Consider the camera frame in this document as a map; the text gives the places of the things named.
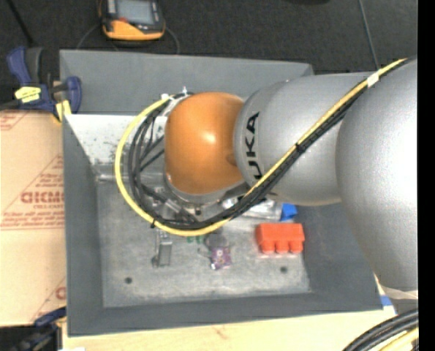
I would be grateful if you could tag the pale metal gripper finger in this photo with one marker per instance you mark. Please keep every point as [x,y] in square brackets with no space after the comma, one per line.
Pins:
[165,253]

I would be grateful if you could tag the small purple toy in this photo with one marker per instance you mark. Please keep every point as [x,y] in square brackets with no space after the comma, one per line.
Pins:
[221,257]

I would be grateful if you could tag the grey metal bin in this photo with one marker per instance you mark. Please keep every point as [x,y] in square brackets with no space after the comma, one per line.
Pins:
[93,203]

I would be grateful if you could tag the red toy building block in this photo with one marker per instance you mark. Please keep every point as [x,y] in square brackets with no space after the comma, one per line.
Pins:
[279,237]

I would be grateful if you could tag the brown cardboard board red print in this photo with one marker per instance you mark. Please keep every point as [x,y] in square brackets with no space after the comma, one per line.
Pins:
[27,262]

